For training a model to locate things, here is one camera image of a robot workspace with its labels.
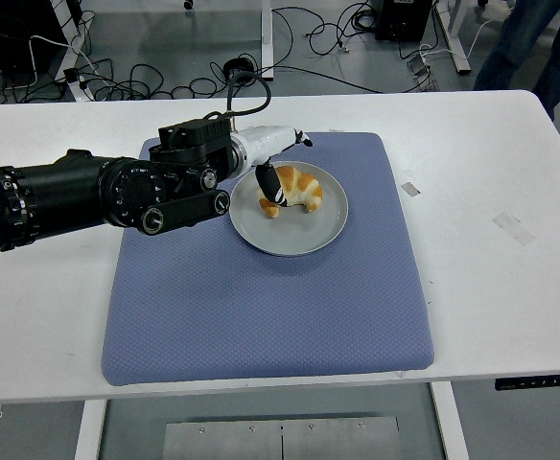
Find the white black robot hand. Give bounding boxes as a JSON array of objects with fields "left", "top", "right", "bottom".
[{"left": 240, "top": 125, "right": 315, "bottom": 209}]

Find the orange white croissant bread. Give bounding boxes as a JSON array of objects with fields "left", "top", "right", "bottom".
[{"left": 258, "top": 165, "right": 325, "bottom": 220}]

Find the grey round plate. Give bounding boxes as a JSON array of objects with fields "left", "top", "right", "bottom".
[{"left": 228, "top": 160, "right": 350, "bottom": 258}]

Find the grey metal foot pedal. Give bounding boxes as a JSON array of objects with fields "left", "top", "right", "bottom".
[{"left": 406, "top": 53, "right": 441, "bottom": 93}]

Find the blue quilted mat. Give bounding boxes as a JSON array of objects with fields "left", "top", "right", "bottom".
[{"left": 101, "top": 131, "right": 436, "bottom": 388}]

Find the black equipment box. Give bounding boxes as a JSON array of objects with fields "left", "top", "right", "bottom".
[{"left": 374, "top": 0, "right": 428, "bottom": 42}]

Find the large clear tape piece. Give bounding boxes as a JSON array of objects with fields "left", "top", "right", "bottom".
[{"left": 492, "top": 212, "right": 537, "bottom": 247}]

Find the black cabinet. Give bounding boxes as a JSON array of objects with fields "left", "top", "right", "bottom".
[{"left": 0, "top": 0, "right": 68, "bottom": 76}]

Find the grey metal plate with screws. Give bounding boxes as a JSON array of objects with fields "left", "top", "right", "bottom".
[{"left": 163, "top": 415, "right": 402, "bottom": 460}]

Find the white table leg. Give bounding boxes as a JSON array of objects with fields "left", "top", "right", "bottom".
[
  {"left": 429, "top": 381, "right": 471, "bottom": 460},
  {"left": 73, "top": 399, "right": 109, "bottom": 460}
]

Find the black table control panel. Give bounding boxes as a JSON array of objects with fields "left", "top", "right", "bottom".
[{"left": 494, "top": 373, "right": 560, "bottom": 392}]

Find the coiled black cable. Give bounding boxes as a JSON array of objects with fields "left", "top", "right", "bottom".
[{"left": 222, "top": 57, "right": 258, "bottom": 87}]

